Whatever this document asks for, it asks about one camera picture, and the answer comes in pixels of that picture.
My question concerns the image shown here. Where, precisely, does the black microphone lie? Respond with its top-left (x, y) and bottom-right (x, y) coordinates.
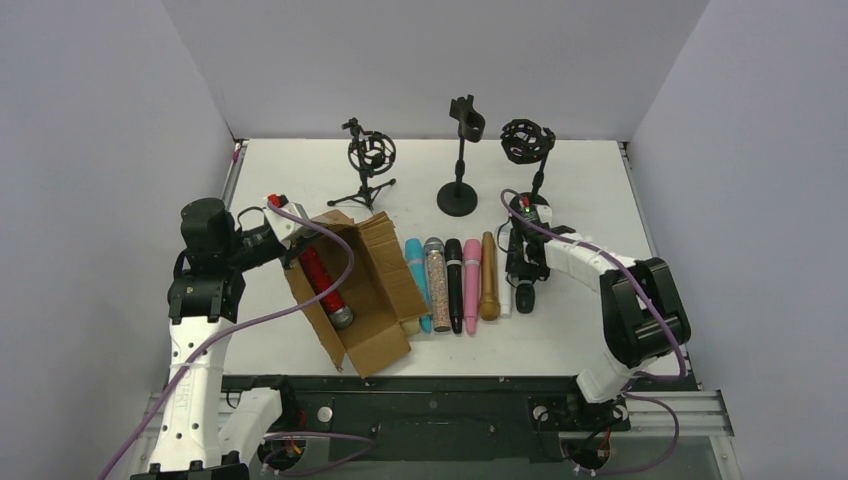
top-left (514, 279), bottom-right (536, 314)
top-left (444, 238), bottom-right (464, 334)

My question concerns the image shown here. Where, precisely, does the white microphone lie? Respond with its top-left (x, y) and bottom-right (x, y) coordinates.
top-left (495, 224), bottom-right (512, 318)

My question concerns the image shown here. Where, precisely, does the pink microphone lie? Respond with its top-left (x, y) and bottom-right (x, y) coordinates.
top-left (463, 239), bottom-right (482, 335)

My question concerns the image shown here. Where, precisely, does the gold microphone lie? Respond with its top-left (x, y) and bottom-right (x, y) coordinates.
top-left (479, 231), bottom-right (500, 321)

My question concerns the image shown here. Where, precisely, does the silver glitter microphone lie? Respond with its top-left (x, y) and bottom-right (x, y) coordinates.
top-left (423, 237), bottom-right (452, 333)

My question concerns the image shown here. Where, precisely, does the black clip microphone stand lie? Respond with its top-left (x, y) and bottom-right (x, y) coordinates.
top-left (437, 94), bottom-right (486, 217)

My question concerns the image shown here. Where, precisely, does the red glitter microphone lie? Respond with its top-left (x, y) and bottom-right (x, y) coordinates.
top-left (298, 246), bottom-right (354, 330)

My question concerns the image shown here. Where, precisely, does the blue microphone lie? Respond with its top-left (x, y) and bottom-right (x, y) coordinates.
top-left (404, 238), bottom-right (431, 308)

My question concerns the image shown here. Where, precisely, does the black round-base shock-mount stand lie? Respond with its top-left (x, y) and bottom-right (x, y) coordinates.
top-left (500, 119), bottom-right (556, 206)

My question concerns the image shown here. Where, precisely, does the brown cardboard box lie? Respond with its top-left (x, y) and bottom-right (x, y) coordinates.
top-left (303, 210), bottom-right (430, 378)

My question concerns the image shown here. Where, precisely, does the black tripod shock-mount stand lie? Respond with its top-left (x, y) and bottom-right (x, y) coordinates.
top-left (327, 117), bottom-right (397, 213)

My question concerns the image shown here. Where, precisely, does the cream microphone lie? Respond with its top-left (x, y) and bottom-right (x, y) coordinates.
top-left (400, 317), bottom-right (421, 337)

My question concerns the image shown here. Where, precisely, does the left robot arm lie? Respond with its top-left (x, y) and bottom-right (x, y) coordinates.
top-left (139, 195), bottom-right (304, 479)

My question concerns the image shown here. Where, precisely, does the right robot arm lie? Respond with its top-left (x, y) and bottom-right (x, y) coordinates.
top-left (512, 218), bottom-right (691, 404)

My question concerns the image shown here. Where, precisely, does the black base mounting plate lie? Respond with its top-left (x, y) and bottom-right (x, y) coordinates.
top-left (222, 375), bottom-right (631, 462)

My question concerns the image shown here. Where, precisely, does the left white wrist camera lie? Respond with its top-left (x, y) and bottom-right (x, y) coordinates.
top-left (262, 194), bottom-right (312, 249)

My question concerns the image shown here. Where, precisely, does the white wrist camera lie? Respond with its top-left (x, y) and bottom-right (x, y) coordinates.
top-left (521, 204), bottom-right (553, 224)
top-left (262, 194), bottom-right (312, 249)

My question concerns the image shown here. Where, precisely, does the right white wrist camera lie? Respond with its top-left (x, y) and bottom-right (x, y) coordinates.
top-left (521, 204), bottom-right (553, 224)

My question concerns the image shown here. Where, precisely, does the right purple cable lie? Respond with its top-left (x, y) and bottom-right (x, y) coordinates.
top-left (500, 189), bottom-right (690, 477)

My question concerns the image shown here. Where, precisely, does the purple cable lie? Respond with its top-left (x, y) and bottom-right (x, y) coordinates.
top-left (500, 189), bottom-right (690, 477)
top-left (99, 198), bottom-right (376, 480)

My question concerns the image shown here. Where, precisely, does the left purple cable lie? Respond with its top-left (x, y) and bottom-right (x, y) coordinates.
top-left (99, 198), bottom-right (376, 480)

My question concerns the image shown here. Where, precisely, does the aluminium frame rail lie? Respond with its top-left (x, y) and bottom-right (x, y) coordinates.
top-left (138, 391), bottom-right (734, 440)

